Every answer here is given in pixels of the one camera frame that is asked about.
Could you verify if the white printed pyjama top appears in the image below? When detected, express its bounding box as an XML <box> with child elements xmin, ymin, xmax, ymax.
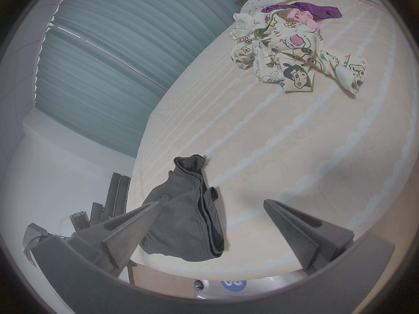
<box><xmin>228</xmin><ymin>8</ymin><xmax>368</xmax><ymax>94</ymax></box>

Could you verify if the blue-green curtain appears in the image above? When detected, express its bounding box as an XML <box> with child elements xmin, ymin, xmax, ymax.
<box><xmin>33</xmin><ymin>26</ymin><xmax>169</xmax><ymax>159</ymax></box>
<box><xmin>49</xmin><ymin>0</ymin><xmax>246</xmax><ymax>89</ymax></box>

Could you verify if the purple garment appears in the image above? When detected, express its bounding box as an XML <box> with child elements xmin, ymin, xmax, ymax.
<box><xmin>262</xmin><ymin>2</ymin><xmax>342</xmax><ymax>21</ymax></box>

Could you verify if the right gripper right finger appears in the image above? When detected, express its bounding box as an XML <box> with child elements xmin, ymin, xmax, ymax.
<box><xmin>263</xmin><ymin>199</ymin><xmax>355</xmax><ymax>272</ymax></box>

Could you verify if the pink garment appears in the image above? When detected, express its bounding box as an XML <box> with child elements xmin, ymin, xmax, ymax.
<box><xmin>287</xmin><ymin>9</ymin><xmax>319</xmax><ymax>32</ymax></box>

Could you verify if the black chest of drawers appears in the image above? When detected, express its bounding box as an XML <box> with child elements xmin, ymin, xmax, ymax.
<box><xmin>90</xmin><ymin>172</ymin><xmax>131</xmax><ymax>225</ymax></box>

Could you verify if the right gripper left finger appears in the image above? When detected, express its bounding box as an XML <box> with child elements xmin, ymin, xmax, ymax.
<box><xmin>67</xmin><ymin>201</ymin><xmax>162</xmax><ymax>275</ymax></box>

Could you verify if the bed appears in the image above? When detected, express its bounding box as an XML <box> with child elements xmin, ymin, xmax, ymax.
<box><xmin>124</xmin><ymin>0</ymin><xmax>416</xmax><ymax>280</ymax></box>

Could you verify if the black T-shirt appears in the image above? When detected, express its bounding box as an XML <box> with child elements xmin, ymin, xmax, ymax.
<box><xmin>140</xmin><ymin>154</ymin><xmax>226</xmax><ymax>262</ymax></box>

